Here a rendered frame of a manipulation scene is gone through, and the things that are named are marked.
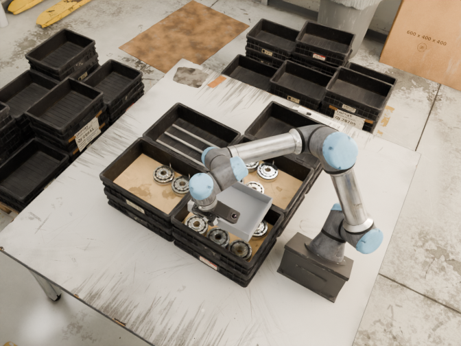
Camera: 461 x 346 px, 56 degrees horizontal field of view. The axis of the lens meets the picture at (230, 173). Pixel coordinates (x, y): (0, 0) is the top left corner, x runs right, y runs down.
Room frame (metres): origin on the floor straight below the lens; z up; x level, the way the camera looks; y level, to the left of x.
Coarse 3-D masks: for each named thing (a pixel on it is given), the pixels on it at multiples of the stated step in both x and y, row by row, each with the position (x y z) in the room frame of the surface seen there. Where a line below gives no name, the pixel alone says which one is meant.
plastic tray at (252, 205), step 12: (228, 192) 1.03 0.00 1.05; (240, 192) 1.03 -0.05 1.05; (252, 192) 1.02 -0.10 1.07; (192, 204) 0.95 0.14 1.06; (228, 204) 0.97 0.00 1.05; (240, 204) 0.97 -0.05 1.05; (252, 204) 0.98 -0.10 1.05; (264, 204) 0.98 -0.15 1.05; (240, 216) 0.91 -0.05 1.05; (252, 216) 0.92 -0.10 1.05; (228, 228) 0.84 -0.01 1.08; (240, 228) 0.86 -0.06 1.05; (252, 228) 0.84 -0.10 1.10
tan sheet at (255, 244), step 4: (188, 216) 1.03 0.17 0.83; (184, 220) 1.01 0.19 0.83; (268, 224) 1.03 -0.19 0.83; (212, 228) 0.98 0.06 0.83; (268, 228) 1.01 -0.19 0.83; (228, 232) 0.97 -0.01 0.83; (268, 232) 0.99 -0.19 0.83; (232, 236) 0.95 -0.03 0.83; (236, 236) 0.95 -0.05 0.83; (232, 240) 0.93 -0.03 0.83; (252, 240) 0.94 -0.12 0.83; (256, 240) 0.94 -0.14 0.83; (260, 240) 0.94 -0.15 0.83; (252, 244) 0.92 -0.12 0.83; (256, 244) 0.92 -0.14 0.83; (260, 244) 0.92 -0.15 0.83; (252, 248) 0.90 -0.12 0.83; (256, 248) 0.90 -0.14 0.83; (240, 252) 0.88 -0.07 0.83; (252, 252) 0.88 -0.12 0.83; (252, 256) 0.86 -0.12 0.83
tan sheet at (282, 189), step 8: (248, 176) 1.29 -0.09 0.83; (256, 176) 1.29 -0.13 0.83; (280, 176) 1.30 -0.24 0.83; (288, 176) 1.31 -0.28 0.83; (264, 184) 1.25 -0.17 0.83; (272, 184) 1.25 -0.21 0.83; (280, 184) 1.26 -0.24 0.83; (288, 184) 1.26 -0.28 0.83; (296, 184) 1.27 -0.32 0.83; (264, 192) 1.20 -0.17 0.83; (272, 192) 1.21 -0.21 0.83; (280, 192) 1.21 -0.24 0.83; (288, 192) 1.21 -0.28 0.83; (272, 200) 1.16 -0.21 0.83; (280, 200) 1.16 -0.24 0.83; (288, 200) 1.17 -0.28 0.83
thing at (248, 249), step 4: (236, 240) 0.91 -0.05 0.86; (240, 240) 0.92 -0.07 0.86; (244, 240) 0.92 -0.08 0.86; (232, 244) 0.89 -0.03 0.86; (236, 244) 0.89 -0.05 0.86; (244, 244) 0.90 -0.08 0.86; (248, 244) 0.90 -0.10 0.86; (228, 248) 0.87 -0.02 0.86; (232, 248) 0.88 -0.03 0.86; (248, 248) 0.88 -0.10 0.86; (232, 252) 0.86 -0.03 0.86; (248, 252) 0.86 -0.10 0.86; (240, 256) 0.84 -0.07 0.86; (244, 256) 0.84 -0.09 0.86; (248, 256) 0.84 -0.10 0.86
